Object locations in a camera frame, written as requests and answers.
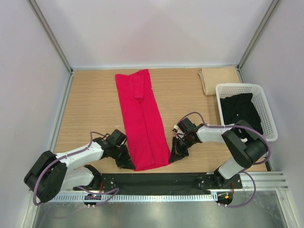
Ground pink red t shirt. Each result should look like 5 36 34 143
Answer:
115 69 171 171

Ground aluminium corner post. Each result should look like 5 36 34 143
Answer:
237 0 281 72
28 0 73 74

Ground white slotted cable duct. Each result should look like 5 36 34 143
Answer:
50 192 218 203

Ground aluminium frame rail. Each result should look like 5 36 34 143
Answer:
28 172 289 193

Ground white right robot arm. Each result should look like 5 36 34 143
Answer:
169 117 268 188

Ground right aluminium corner post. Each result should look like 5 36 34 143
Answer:
237 0 281 72

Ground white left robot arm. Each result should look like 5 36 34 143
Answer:
24 129 135 206

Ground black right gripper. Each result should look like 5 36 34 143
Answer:
170 135 194 163

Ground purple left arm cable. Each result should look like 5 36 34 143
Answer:
32 131 120 219

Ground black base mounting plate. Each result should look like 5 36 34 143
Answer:
85 172 243 192

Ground folded beige t shirt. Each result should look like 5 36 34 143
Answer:
198 66 240 96

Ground left aluminium corner post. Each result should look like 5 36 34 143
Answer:
28 0 73 74

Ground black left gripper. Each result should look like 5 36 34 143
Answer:
111 144 135 169

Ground white perforated plastic basket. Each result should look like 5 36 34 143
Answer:
215 83 278 142

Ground black t shirt in basket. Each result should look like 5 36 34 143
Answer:
220 93 263 134

